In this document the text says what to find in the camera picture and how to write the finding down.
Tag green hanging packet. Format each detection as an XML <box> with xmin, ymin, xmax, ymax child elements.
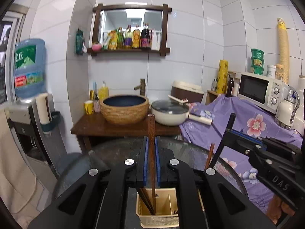
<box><xmin>75</xmin><ymin>28</ymin><xmax>86</xmax><ymax>55</ymax></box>

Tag yellow soap bottle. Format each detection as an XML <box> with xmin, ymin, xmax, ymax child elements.
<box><xmin>98</xmin><ymin>81</ymin><xmax>109</xmax><ymax>101</ymax></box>

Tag brown white rice cooker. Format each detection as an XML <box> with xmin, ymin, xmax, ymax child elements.
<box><xmin>171</xmin><ymin>81</ymin><xmax>204</xmax><ymax>103</ymax></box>

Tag woven basin sink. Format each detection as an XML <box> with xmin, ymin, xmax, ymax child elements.
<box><xmin>100</xmin><ymin>95</ymin><xmax>149</xmax><ymax>126</ymax></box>

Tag brown wooden chopstick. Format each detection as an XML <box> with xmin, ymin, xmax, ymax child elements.
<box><xmin>204</xmin><ymin>143</ymin><xmax>214</xmax><ymax>170</ymax></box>

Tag wooden counter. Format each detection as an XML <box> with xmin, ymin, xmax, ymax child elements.
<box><xmin>70</xmin><ymin>112</ymin><xmax>182</xmax><ymax>138</ymax></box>

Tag green stacked cups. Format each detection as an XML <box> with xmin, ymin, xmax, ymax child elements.
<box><xmin>250</xmin><ymin>49</ymin><xmax>265</xmax><ymax>75</ymax></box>

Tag brown glass bottle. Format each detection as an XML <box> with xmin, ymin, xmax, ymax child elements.
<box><xmin>225</xmin><ymin>77</ymin><xmax>235</xmax><ymax>97</ymax></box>

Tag yellow roll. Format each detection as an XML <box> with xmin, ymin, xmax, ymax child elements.
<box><xmin>216</xmin><ymin>60</ymin><xmax>229</xmax><ymax>94</ymax></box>

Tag wooden handled steel spoon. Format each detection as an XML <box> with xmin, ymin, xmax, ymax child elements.
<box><xmin>147</xmin><ymin>113</ymin><xmax>156</xmax><ymax>215</ymax></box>

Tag paper cup holder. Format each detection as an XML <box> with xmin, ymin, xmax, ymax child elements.
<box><xmin>36</xmin><ymin>93</ymin><xmax>61</xmax><ymax>134</ymax></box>

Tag brown chopstick pair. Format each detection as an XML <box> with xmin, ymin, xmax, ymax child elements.
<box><xmin>136</xmin><ymin>187</ymin><xmax>153</xmax><ymax>216</ymax></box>

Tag brass faucet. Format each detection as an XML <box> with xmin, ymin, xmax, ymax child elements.
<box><xmin>133</xmin><ymin>79</ymin><xmax>146</xmax><ymax>96</ymax></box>

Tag dark soy sauce bottle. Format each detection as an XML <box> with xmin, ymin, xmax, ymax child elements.
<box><xmin>141</xmin><ymin>23</ymin><xmax>150</xmax><ymax>49</ymax></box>

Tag yellow mug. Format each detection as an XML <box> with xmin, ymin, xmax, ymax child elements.
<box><xmin>84</xmin><ymin>100</ymin><xmax>95</xmax><ymax>115</ymax></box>

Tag round glass table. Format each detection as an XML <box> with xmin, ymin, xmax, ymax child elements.
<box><xmin>52</xmin><ymin>136</ymin><xmax>249</xmax><ymax>220</ymax></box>

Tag white kettle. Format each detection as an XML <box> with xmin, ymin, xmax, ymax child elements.
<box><xmin>274</xmin><ymin>86</ymin><xmax>300</xmax><ymax>129</ymax></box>

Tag white microwave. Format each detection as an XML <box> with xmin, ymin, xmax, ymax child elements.
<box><xmin>237</xmin><ymin>72</ymin><xmax>290</xmax><ymax>114</ymax></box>

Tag purple floral cloth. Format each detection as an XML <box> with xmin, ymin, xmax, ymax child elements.
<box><xmin>180</xmin><ymin>95</ymin><xmax>304</xmax><ymax>211</ymax></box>

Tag white pan with lid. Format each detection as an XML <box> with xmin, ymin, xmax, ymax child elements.
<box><xmin>152</xmin><ymin>100</ymin><xmax>212</xmax><ymax>126</ymax></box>

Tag purple label bottle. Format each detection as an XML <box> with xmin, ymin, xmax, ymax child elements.
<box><xmin>124</xmin><ymin>25</ymin><xmax>132</xmax><ymax>49</ymax></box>

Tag blue water bottle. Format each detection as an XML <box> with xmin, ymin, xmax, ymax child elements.
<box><xmin>14</xmin><ymin>38</ymin><xmax>46</xmax><ymax>99</ymax></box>

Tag orange oil bottle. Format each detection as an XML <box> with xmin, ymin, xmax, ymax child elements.
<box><xmin>132</xmin><ymin>25</ymin><xmax>141</xmax><ymax>49</ymax></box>

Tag water dispenser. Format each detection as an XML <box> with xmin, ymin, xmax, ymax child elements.
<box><xmin>8</xmin><ymin>97</ymin><xmax>63</xmax><ymax>172</ymax></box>

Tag right hand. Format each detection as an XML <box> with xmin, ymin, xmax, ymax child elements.
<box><xmin>266</xmin><ymin>195</ymin><xmax>295</xmax><ymax>224</ymax></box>

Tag wooden framed shelf mirror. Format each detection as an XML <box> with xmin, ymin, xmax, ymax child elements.
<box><xmin>87</xmin><ymin>3</ymin><xmax>172</xmax><ymax>57</ymax></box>

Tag cream plastic utensil holder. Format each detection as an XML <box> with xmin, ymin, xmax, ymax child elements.
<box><xmin>136</xmin><ymin>188</ymin><xmax>179</xmax><ymax>228</ymax></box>

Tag tall cream tube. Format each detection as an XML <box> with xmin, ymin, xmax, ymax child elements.
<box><xmin>277</xmin><ymin>18</ymin><xmax>290</xmax><ymax>84</ymax></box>

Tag beige cloth cover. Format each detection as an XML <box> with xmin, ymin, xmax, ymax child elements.
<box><xmin>0</xmin><ymin>110</ymin><xmax>44</xmax><ymax>228</ymax></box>

